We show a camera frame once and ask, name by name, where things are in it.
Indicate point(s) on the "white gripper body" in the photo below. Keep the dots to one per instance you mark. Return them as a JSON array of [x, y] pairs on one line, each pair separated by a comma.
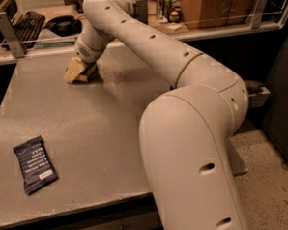
[[87, 53]]

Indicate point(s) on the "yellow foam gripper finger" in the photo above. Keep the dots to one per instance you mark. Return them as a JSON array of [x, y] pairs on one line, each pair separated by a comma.
[[91, 70], [75, 71]]

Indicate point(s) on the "green and yellow sponge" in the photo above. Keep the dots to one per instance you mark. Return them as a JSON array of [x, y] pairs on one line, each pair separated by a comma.
[[83, 77]]

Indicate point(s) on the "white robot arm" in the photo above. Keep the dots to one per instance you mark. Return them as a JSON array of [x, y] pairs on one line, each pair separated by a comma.
[[184, 134]]

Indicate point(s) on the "black headphones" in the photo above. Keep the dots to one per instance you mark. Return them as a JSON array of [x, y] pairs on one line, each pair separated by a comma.
[[64, 25]]

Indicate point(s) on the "black keyboard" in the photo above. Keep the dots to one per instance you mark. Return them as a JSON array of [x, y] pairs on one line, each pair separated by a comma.
[[28, 27]]

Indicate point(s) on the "small round jar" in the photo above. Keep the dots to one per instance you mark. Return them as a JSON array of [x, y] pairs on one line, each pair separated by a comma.
[[174, 16]]

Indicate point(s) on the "dark blue snack wrapper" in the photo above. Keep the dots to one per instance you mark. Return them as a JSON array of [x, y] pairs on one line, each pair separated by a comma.
[[35, 165]]

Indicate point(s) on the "cardboard box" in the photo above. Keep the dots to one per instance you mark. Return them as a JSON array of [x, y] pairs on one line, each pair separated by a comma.
[[202, 14]]

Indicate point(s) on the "grey table drawer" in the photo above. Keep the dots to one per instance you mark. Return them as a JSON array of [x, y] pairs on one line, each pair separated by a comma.
[[133, 214]]

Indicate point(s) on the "left metal bracket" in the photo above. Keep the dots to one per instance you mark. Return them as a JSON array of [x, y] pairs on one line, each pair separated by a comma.
[[12, 40]]

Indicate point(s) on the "metal bracket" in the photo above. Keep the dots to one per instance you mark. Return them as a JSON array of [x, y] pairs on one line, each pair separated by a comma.
[[12, 40], [142, 10], [257, 11]]

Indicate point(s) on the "middle metal bracket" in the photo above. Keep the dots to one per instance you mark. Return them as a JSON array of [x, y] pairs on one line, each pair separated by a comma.
[[142, 10]]

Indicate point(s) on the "grey metal rail shelf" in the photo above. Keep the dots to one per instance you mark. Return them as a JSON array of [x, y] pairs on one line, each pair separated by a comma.
[[257, 93]]

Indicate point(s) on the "right metal bracket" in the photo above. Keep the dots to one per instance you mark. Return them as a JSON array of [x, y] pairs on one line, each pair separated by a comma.
[[257, 11]]

